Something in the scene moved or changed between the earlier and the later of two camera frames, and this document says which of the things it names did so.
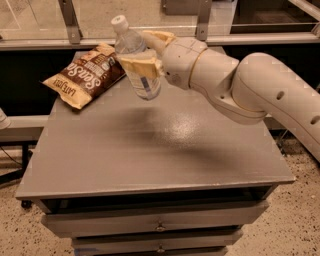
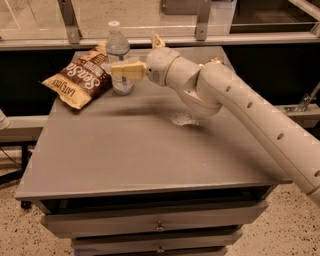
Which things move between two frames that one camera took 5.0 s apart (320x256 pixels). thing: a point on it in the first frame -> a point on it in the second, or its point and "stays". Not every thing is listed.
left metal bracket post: (71, 21) stays
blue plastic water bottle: (129, 43) -> (117, 49)
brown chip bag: (90, 73) stays
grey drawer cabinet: (163, 176) stays
